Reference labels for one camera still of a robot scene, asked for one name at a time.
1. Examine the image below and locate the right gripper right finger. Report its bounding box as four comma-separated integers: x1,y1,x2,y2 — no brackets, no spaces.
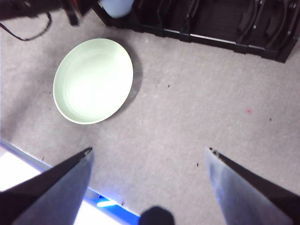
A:
205,147,300,225

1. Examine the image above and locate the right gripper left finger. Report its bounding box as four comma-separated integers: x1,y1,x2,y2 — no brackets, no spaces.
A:
0,147,95,225

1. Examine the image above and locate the pale green round plate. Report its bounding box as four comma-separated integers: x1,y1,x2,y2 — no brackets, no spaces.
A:
52,38,135,125

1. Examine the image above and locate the blue round plate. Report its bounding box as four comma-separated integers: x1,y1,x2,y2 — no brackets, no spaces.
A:
97,0,135,19

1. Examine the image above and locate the black plastic plate rack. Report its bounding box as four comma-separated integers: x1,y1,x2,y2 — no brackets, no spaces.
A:
90,0,300,64

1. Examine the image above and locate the metal table edge strip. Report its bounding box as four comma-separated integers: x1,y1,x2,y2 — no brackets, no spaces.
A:
0,138,141,222

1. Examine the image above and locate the black rounded camera housing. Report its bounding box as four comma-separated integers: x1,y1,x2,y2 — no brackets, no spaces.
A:
140,205,175,225

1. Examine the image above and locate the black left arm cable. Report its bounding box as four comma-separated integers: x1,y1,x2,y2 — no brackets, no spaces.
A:
0,11,53,42

